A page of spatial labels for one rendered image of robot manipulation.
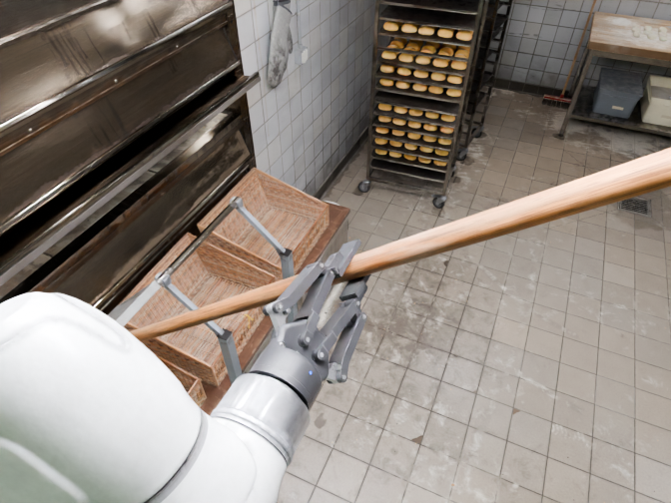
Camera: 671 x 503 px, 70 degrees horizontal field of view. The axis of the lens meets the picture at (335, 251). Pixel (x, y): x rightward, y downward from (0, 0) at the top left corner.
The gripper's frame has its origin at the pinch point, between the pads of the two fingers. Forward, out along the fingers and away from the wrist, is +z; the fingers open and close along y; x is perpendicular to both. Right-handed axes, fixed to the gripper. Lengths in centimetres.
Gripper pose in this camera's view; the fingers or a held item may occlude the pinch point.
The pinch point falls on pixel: (350, 268)
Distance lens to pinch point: 63.8
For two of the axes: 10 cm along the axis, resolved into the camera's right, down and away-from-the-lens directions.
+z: 4.1, -6.3, 6.6
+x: 6.9, -2.5, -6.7
